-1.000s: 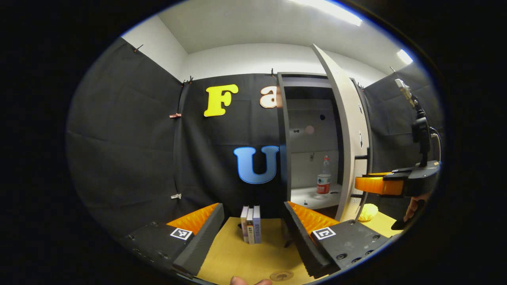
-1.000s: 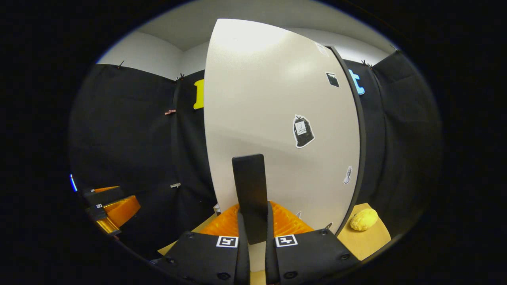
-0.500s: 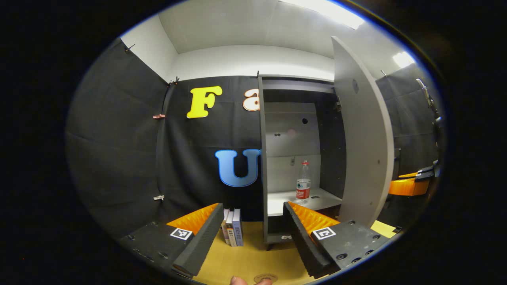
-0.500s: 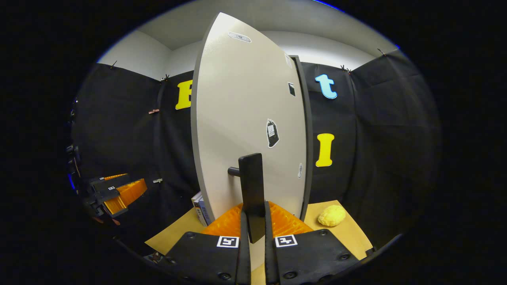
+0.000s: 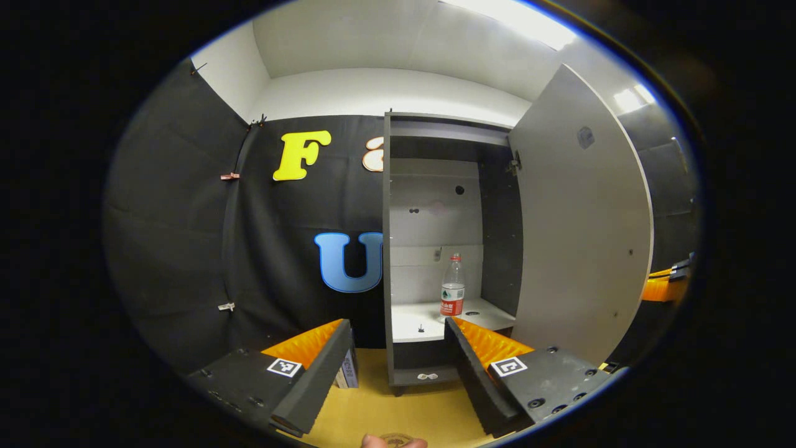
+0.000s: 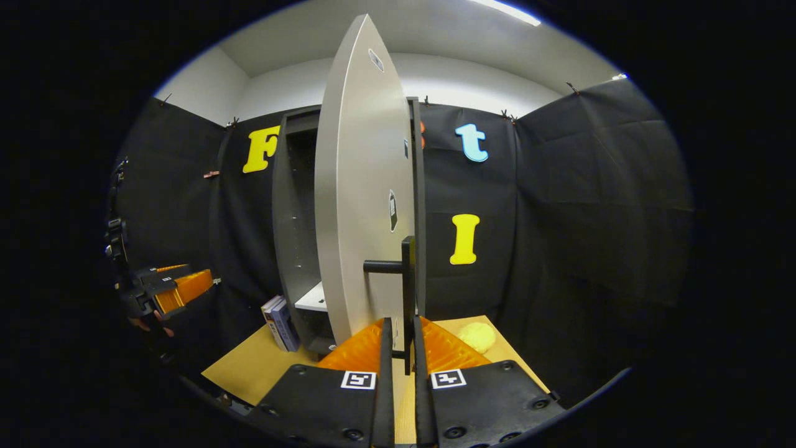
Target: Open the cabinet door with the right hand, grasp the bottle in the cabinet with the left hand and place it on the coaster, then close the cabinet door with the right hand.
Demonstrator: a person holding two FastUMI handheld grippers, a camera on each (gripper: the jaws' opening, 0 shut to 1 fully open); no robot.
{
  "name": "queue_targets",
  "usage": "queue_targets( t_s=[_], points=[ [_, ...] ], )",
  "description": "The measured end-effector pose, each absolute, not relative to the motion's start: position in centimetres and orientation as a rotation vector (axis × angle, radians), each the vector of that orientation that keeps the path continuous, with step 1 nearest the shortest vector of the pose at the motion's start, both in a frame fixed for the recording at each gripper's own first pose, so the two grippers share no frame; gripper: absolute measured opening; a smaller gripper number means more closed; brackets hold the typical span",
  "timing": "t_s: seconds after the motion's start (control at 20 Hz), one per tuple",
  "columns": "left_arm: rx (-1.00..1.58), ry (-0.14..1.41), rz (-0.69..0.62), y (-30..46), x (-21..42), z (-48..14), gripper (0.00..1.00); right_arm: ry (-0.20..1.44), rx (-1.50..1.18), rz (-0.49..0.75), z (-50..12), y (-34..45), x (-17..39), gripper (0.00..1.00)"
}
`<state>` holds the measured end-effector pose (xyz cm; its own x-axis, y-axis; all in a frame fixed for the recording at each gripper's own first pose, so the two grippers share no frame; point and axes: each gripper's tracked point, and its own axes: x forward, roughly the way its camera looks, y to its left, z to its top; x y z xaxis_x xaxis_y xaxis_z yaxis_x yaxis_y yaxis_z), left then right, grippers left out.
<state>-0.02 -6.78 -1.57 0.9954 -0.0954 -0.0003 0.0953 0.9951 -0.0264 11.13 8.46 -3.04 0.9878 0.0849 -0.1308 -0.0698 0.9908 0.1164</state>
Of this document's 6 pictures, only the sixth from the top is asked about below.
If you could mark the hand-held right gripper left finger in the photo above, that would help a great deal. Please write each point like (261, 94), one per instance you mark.
(384, 398)

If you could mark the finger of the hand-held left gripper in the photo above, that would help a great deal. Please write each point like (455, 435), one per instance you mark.
(165, 270)
(186, 289)

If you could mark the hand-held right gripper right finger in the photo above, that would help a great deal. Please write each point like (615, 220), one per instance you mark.
(424, 398)

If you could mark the white cabinet shelf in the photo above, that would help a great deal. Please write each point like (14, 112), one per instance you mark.
(313, 298)

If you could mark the yellow lumpy object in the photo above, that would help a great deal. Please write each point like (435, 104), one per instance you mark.
(477, 338)

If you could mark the white book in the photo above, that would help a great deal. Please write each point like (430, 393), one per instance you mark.
(278, 320)
(269, 311)

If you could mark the blue grey book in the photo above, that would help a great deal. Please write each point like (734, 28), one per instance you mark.
(290, 326)

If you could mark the black backdrop cloth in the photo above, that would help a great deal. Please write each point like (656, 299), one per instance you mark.
(559, 218)

